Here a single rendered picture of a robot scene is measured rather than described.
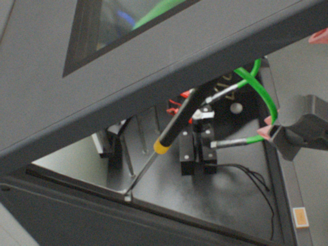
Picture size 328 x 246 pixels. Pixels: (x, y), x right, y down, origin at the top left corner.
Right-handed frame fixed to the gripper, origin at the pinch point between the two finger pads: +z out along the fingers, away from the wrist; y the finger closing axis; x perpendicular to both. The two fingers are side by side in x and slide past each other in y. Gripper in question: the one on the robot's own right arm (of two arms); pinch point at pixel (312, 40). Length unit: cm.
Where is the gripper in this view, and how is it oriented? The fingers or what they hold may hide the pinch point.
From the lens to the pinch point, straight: 105.5
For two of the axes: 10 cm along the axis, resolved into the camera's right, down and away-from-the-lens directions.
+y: -7.2, -5.4, -4.4
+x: -2.4, 7.9, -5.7
